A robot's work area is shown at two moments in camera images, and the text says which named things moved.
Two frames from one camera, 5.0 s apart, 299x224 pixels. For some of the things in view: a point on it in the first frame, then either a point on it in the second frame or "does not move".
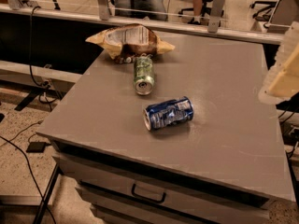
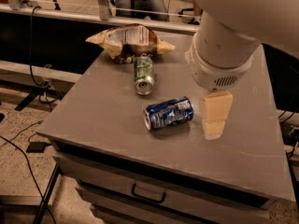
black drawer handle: x=133 y=192 does not move
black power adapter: x=37 y=147 does not move
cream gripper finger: x=281 y=82 -> x=217 y=103
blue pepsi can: x=167 y=113 does not move
